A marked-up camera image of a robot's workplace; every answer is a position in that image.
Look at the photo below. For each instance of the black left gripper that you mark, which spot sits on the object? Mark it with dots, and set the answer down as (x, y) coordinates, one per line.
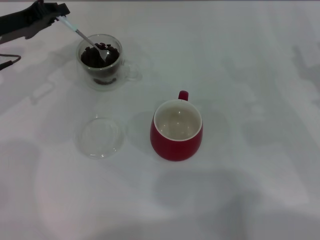
(20, 20)

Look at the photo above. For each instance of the dark roasted coffee beans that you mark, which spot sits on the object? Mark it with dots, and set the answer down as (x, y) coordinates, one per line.
(91, 58)

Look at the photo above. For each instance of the red mug white inside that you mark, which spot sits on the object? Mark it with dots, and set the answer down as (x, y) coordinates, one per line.
(175, 150)

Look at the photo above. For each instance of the clear glass saucer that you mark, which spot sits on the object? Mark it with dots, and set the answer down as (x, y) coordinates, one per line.
(97, 140)

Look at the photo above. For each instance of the clear double-wall glass cup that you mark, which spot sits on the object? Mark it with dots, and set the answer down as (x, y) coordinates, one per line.
(105, 86)

